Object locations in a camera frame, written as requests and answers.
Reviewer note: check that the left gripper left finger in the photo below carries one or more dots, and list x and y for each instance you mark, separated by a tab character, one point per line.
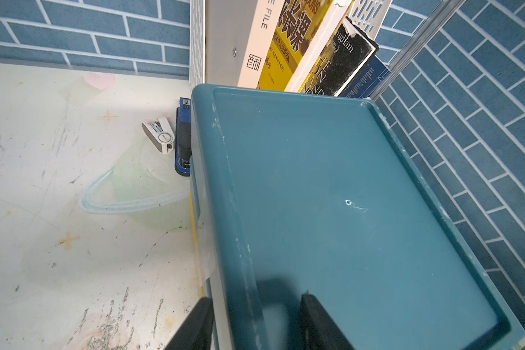
195	333

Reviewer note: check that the dark blue book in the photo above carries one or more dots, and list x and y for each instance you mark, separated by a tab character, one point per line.
367	81

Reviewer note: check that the blue stapler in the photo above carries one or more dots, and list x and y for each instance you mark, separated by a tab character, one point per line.
183	150

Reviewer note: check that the white file folder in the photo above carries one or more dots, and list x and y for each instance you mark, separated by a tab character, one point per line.
262	30

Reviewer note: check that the black and gold book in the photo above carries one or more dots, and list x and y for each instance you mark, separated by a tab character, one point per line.
347	52

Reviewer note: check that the small white stapler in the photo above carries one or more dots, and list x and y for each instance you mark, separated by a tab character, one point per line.
161	134

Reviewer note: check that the teal drawer cabinet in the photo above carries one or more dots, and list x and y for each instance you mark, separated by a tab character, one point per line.
310	195

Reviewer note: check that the white file organizer rack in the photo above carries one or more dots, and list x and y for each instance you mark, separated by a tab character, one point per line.
219	32

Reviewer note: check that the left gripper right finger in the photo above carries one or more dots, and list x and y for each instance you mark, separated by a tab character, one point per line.
318	330

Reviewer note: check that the yellow book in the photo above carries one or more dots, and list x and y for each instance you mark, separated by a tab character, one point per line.
295	29

